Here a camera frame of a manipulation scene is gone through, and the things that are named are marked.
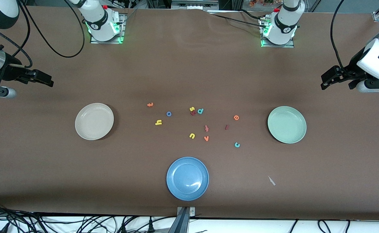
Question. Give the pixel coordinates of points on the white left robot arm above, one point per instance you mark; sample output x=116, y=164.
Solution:
x=285, y=26

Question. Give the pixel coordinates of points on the beige plate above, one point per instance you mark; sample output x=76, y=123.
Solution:
x=94, y=121

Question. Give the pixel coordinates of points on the green plate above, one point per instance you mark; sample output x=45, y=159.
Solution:
x=286, y=124

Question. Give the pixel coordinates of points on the orange flowers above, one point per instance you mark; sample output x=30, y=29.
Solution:
x=260, y=2

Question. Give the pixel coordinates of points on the white paper scrap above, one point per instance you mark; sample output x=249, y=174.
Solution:
x=271, y=181

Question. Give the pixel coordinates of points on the brown table cover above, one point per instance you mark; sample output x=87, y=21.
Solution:
x=189, y=81

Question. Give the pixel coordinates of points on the blue plate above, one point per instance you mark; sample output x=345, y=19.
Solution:
x=187, y=178

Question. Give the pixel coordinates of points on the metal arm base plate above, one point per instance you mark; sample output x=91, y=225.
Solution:
x=107, y=42
x=276, y=46

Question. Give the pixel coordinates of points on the aluminium frame bar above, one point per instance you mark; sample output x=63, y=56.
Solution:
x=192, y=5

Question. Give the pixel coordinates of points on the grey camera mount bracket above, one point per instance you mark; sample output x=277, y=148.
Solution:
x=183, y=218

